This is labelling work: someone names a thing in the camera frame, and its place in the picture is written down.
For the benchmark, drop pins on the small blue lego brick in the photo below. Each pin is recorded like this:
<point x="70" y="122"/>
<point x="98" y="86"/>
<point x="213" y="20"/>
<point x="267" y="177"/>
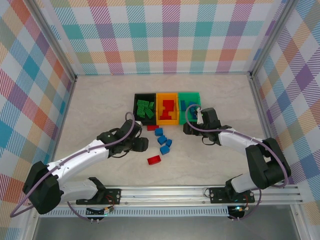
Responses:
<point x="162" y="139"/>
<point x="169" y="142"/>
<point x="193" y="115"/>
<point x="192" y="105"/>
<point x="165" y="150"/>
<point x="158" y="131"/>

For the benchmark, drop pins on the long green lego brick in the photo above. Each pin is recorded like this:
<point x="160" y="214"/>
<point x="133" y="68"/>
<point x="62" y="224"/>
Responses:
<point x="140" y="110"/>
<point x="149" y="113"/>

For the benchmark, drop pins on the long red lego brick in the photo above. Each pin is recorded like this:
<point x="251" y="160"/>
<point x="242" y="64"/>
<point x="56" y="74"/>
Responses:
<point x="154" y="160"/>
<point x="167" y="116"/>
<point x="151" y="127"/>

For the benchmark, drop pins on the small green lego brick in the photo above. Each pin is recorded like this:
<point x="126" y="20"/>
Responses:
<point x="151" y="105"/>

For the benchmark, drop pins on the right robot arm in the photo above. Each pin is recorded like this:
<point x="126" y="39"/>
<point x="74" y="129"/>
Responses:
<point x="235" y="140"/>

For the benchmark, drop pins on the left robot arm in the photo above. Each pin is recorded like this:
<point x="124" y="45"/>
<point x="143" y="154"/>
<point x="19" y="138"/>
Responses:
<point x="82" y="156"/>

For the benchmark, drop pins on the black plastic bin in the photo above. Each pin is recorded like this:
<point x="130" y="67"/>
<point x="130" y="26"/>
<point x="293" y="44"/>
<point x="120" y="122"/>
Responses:
<point x="150" y="121"/>

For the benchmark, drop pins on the orange plastic bin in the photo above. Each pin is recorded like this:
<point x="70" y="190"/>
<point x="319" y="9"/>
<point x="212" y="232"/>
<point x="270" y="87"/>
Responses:
<point x="167" y="122"/>

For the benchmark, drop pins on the green plastic bin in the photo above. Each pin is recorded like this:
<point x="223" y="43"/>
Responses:
<point x="190" y="96"/>

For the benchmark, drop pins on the small electronics board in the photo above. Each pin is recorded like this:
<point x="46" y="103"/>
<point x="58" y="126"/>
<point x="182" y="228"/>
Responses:
<point x="105" y="211"/>
<point x="238" y="208"/>

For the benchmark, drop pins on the aluminium mounting rail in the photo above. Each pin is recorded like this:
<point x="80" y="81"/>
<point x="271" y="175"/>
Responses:
<point x="162" y="196"/>

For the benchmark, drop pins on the aluminium side rail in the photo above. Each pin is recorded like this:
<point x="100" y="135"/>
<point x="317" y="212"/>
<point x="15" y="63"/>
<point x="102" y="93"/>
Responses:
<point x="264" y="112"/>
<point x="66" y="110"/>

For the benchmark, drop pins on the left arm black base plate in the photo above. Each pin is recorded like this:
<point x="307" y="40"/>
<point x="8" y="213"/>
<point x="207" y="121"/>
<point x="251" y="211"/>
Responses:
<point x="112" y="196"/>

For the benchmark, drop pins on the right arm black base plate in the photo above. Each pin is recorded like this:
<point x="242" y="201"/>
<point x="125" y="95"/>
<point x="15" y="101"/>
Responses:
<point x="217" y="195"/>

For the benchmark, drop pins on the aluminium frame post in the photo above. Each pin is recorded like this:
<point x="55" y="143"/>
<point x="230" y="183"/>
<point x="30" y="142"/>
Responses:
<point x="272" y="37"/>
<point x="55" y="42"/>

